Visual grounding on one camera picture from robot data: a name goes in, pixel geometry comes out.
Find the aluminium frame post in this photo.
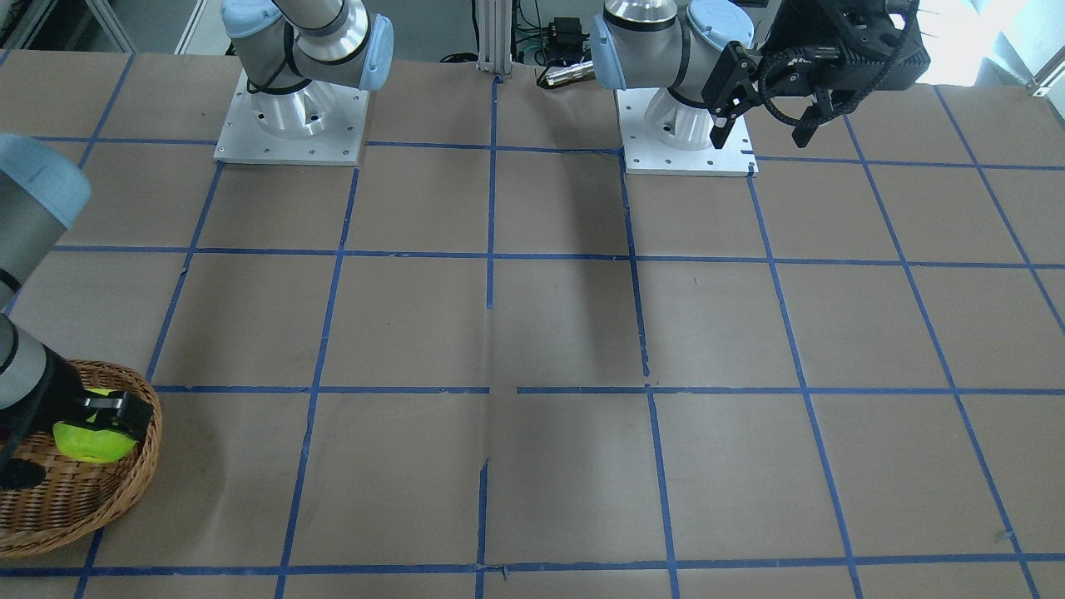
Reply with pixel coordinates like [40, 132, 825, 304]
[473, 0, 517, 78]

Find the green apple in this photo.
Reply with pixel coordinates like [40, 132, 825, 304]
[51, 388, 140, 463]

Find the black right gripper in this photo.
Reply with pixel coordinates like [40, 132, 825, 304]
[1, 346, 153, 492]

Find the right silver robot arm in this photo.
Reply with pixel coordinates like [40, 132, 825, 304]
[1, 1, 395, 492]

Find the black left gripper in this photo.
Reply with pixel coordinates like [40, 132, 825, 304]
[702, 1, 931, 151]

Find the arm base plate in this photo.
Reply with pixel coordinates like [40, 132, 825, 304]
[214, 72, 370, 167]
[615, 88, 760, 177]

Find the woven wicker basket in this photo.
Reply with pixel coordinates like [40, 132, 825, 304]
[1, 359, 162, 558]

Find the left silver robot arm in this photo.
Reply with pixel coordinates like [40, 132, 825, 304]
[588, 1, 932, 151]

